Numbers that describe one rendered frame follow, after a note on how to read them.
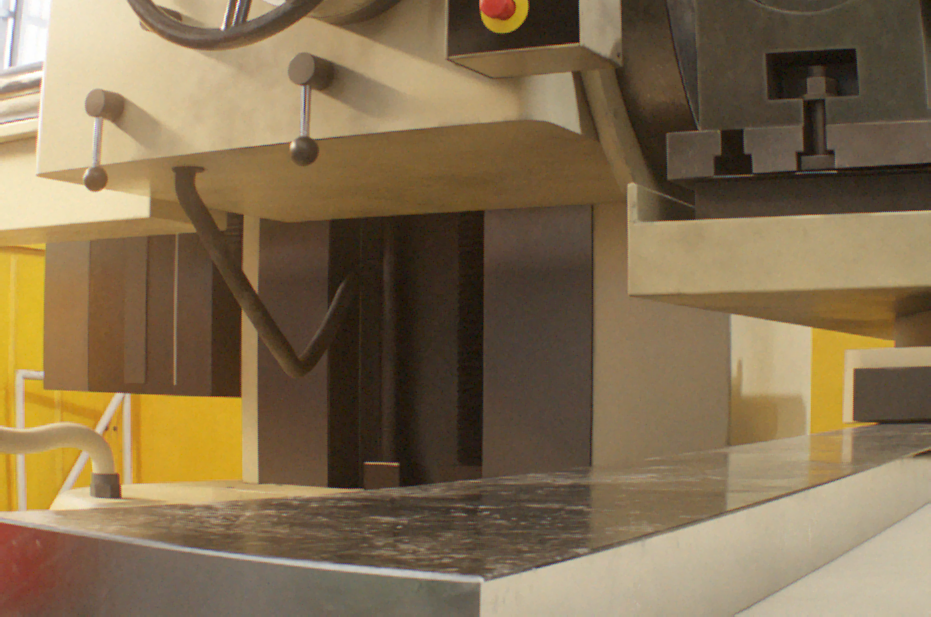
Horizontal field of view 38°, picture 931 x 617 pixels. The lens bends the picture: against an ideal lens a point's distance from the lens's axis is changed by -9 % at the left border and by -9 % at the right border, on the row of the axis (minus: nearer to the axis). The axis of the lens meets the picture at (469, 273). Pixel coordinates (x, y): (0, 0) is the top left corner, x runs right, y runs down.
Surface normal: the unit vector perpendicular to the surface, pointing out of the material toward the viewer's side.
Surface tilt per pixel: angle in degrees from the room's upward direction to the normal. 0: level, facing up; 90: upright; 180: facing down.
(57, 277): 90
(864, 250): 90
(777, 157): 90
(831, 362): 90
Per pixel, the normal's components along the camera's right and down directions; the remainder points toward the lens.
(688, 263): -0.47, -0.07
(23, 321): 0.88, -0.04
